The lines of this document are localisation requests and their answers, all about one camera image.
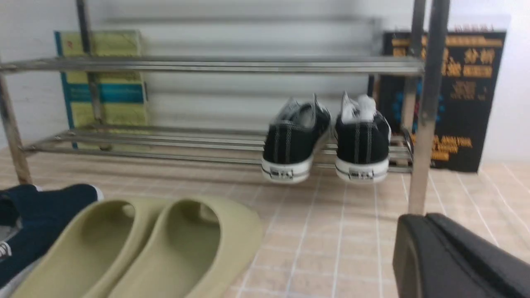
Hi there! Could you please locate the yellow teal book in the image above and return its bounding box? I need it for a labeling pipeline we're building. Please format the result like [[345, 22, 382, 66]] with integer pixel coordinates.
[[54, 30, 149, 129]]

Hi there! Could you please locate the black orange text book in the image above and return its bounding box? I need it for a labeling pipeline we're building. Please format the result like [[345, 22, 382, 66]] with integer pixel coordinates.
[[376, 31, 507, 172]]

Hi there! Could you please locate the navy slip-on shoe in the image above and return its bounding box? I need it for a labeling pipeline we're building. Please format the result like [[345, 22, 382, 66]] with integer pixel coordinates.
[[1, 184, 104, 298], [0, 185, 24, 260]]

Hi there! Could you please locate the navy slip-on shoe left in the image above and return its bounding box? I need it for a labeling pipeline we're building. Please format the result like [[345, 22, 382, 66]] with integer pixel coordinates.
[[0, 185, 24, 260]]

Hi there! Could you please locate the green slipper left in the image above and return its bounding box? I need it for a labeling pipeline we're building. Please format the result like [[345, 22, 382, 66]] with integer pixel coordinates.
[[12, 198, 169, 298]]

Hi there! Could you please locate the green slipper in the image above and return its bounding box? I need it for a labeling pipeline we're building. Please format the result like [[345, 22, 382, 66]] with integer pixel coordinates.
[[109, 196, 264, 298], [12, 198, 169, 298]]

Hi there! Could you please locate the green slipper right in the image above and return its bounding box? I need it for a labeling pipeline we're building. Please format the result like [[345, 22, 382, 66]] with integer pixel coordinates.
[[109, 196, 264, 298]]

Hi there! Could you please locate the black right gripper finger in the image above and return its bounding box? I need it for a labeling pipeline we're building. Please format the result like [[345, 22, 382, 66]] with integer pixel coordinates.
[[393, 213, 530, 298]]

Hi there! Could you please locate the black canvas sneaker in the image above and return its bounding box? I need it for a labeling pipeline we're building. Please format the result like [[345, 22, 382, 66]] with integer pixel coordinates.
[[261, 94, 332, 184], [334, 92, 392, 184]]

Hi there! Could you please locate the metal shoe rack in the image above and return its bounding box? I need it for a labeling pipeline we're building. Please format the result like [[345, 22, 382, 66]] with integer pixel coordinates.
[[1, 0, 451, 215]]

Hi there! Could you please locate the navy slip-on shoe right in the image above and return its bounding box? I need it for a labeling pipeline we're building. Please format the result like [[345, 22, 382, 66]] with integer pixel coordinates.
[[1, 184, 104, 298]]

